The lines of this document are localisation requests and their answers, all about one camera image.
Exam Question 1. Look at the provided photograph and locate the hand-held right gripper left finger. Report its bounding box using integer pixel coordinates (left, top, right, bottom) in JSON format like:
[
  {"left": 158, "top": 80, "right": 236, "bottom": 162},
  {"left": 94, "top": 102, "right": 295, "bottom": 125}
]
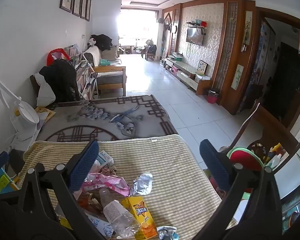
[{"left": 15, "top": 140, "right": 113, "bottom": 240}]

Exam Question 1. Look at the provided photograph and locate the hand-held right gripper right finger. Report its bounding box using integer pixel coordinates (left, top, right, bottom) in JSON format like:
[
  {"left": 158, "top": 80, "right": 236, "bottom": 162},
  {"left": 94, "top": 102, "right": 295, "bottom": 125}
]
[{"left": 192, "top": 139, "right": 284, "bottom": 240}]

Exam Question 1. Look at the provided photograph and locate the blue white milk carton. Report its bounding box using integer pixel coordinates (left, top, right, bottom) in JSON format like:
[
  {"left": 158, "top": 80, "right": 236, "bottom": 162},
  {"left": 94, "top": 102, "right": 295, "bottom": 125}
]
[{"left": 97, "top": 150, "right": 115, "bottom": 167}]

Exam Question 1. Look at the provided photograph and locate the red bucket with green rim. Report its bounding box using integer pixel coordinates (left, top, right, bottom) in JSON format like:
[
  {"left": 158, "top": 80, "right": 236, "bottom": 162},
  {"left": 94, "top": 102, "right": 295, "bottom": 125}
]
[{"left": 226, "top": 147, "right": 265, "bottom": 201}]

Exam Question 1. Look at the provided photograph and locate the clear plastic bottle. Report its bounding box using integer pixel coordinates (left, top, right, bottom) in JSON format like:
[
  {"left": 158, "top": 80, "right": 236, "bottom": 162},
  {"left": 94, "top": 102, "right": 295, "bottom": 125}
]
[{"left": 99, "top": 188, "right": 140, "bottom": 238}]

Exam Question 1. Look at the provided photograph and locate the silver foil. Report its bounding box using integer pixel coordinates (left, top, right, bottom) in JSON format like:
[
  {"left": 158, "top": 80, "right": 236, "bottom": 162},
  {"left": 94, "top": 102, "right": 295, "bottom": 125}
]
[{"left": 129, "top": 172, "right": 153, "bottom": 196}]

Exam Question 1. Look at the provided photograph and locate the blue white barcode box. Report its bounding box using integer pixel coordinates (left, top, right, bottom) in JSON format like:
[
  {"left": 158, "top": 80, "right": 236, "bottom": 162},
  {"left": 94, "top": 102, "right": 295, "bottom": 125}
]
[{"left": 86, "top": 214, "right": 114, "bottom": 238}]

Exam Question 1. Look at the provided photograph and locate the yellow drink carton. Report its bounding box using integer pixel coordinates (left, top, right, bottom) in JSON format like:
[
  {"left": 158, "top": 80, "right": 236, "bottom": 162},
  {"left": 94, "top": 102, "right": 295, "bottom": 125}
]
[{"left": 127, "top": 196, "right": 158, "bottom": 240}]

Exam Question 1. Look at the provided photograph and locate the blue and yellow book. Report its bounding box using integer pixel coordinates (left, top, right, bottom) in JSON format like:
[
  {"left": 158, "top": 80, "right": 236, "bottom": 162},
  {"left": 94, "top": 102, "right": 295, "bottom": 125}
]
[{"left": 0, "top": 167, "right": 18, "bottom": 194}]

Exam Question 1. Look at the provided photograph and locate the pink plastic wrapper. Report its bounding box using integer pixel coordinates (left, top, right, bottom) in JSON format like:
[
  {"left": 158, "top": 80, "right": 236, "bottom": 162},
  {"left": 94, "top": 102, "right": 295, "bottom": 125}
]
[{"left": 81, "top": 172, "right": 130, "bottom": 197}]

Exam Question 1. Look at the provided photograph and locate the yellow striped cloth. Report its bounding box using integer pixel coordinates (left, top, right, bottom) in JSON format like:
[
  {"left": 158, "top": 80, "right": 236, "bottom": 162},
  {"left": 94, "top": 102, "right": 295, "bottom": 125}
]
[{"left": 22, "top": 134, "right": 237, "bottom": 240}]

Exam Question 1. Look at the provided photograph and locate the grey floral tablecloth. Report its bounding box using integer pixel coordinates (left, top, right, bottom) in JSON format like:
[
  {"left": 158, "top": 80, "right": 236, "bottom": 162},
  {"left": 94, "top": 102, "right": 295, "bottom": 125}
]
[{"left": 36, "top": 94, "right": 179, "bottom": 143}]

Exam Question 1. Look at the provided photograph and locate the white desk lamp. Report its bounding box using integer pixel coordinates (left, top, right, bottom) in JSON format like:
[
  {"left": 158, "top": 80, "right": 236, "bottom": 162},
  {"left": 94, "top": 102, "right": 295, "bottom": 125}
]
[{"left": 0, "top": 76, "right": 40, "bottom": 153}]

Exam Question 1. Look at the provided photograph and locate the yellow packet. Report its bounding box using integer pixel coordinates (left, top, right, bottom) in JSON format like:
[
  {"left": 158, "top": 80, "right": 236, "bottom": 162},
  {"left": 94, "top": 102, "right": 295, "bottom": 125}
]
[{"left": 269, "top": 142, "right": 289, "bottom": 160}]

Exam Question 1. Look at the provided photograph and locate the yellow picture book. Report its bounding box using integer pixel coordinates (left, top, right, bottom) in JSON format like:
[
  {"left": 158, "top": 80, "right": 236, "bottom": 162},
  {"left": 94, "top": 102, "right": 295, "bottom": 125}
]
[{"left": 35, "top": 106, "right": 57, "bottom": 125}]

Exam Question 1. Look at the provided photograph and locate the carved wooden chair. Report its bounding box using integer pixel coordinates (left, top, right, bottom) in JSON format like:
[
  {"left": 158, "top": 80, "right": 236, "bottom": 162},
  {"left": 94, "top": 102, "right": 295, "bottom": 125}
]
[{"left": 220, "top": 100, "right": 300, "bottom": 180}]

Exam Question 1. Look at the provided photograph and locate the small red waste bin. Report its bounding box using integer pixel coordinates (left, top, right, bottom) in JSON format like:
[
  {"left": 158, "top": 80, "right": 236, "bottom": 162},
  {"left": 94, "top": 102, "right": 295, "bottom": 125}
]
[{"left": 206, "top": 90, "right": 219, "bottom": 104}]

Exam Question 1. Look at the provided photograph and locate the white plastic bag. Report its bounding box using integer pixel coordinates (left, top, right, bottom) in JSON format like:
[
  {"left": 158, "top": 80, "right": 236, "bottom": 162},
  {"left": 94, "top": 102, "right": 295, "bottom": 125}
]
[{"left": 35, "top": 72, "right": 56, "bottom": 107}]

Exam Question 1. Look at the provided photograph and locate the silver blue wrapper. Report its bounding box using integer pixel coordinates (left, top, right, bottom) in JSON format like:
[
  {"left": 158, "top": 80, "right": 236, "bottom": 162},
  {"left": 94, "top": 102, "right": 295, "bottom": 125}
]
[{"left": 157, "top": 226, "right": 178, "bottom": 240}]

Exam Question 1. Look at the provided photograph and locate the magazine rack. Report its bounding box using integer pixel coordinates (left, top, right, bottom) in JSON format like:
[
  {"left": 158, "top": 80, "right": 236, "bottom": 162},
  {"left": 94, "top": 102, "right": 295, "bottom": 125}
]
[{"left": 64, "top": 44, "right": 99, "bottom": 100}]

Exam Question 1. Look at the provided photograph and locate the black jacket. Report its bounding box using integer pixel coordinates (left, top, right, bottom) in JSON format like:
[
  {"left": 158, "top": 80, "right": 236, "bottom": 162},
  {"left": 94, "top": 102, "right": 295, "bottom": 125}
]
[{"left": 39, "top": 59, "right": 78, "bottom": 103}]

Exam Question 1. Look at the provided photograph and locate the wooden sofa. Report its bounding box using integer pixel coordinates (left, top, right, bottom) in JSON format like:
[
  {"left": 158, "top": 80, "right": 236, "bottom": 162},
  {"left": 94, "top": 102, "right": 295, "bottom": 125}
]
[{"left": 82, "top": 45, "right": 127, "bottom": 97}]

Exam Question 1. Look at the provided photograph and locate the long television cabinet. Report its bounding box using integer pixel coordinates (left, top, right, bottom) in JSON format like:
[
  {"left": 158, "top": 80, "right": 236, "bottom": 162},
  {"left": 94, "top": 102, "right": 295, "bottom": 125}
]
[{"left": 164, "top": 57, "right": 213, "bottom": 95}]

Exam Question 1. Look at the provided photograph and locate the small framed picture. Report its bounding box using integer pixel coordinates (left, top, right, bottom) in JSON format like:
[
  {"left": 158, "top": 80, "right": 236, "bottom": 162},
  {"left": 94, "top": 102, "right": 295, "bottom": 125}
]
[{"left": 197, "top": 60, "right": 208, "bottom": 74}]

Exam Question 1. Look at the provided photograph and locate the white sofa cushion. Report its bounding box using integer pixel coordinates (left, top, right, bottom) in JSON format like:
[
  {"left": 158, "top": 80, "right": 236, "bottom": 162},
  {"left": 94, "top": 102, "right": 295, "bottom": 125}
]
[{"left": 83, "top": 45, "right": 102, "bottom": 65}]

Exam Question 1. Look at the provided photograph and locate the red bag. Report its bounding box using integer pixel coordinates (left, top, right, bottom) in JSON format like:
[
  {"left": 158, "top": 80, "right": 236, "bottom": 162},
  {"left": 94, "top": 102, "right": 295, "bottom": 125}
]
[{"left": 47, "top": 49, "right": 70, "bottom": 67}]

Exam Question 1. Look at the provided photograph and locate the beige sofa pillow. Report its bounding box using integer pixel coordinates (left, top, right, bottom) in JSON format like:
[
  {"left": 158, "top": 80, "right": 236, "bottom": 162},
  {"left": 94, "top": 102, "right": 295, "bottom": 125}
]
[{"left": 102, "top": 46, "right": 118, "bottom": 62}]

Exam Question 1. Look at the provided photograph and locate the black bag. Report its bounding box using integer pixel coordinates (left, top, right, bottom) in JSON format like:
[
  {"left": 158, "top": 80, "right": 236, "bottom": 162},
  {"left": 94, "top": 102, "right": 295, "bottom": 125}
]
[{"left": 91, "top": 34, "right": 113, "bottom": 50}]

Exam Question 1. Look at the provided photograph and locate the distant wooden chair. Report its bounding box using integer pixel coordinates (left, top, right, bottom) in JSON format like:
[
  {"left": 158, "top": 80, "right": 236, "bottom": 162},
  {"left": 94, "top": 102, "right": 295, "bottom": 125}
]
[{"left": 141, "top": 39, "right": 157, "bottom": 61}]

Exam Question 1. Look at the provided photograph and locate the tall hanging scroll painting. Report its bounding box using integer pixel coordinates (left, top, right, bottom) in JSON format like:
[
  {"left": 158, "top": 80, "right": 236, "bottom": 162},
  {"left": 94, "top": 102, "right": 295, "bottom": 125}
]
[{"left": 244, "top": 10, "right": 253, "bottom": 53}]

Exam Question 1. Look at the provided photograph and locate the wall television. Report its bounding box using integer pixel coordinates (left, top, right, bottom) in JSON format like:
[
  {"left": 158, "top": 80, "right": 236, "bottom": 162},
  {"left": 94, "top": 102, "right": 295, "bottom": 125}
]
[{"left": 186, "top": 27, "right": 204, "bottom": 46}]

